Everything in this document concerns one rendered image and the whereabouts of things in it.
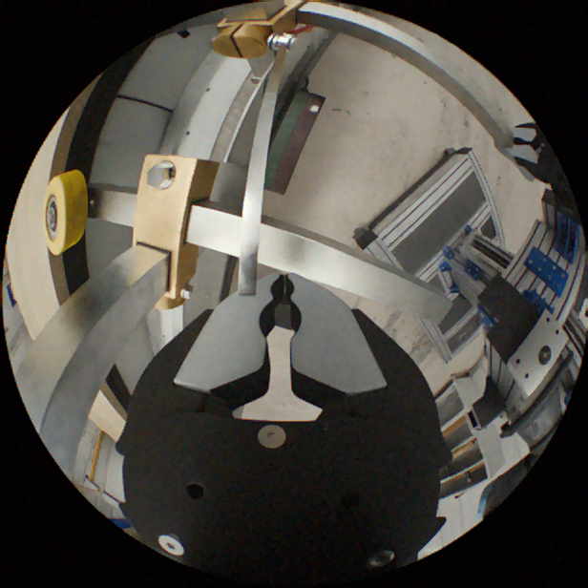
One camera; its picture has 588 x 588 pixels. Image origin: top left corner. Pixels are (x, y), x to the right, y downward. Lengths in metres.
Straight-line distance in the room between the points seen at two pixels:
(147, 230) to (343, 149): 0.95
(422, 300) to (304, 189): 0.86
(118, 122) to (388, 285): 0.41
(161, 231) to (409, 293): 0.21
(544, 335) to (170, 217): 0.52
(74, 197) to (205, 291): 0.28
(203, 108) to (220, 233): 0.33
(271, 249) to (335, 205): 0.88
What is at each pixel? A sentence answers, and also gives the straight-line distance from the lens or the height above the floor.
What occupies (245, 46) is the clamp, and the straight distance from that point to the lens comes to 0.20.
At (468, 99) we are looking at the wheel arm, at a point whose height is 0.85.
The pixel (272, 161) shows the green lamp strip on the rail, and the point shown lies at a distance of 0.30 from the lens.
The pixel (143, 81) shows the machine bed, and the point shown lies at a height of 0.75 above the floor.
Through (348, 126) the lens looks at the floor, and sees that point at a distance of 1.07.
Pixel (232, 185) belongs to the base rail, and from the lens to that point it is 0.31.
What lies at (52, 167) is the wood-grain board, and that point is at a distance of 0.28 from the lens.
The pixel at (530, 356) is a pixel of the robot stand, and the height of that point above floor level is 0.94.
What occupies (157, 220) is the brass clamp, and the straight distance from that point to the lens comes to 0.17.
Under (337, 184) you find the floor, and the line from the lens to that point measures 1.02.
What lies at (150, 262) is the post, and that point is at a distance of 0.15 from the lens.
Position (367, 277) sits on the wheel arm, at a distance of 0.17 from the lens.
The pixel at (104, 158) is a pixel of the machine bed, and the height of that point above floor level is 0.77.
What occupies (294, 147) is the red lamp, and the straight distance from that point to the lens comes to 0.30.
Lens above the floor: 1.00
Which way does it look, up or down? 59 degrees down
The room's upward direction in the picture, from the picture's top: 178 degrees clockwise
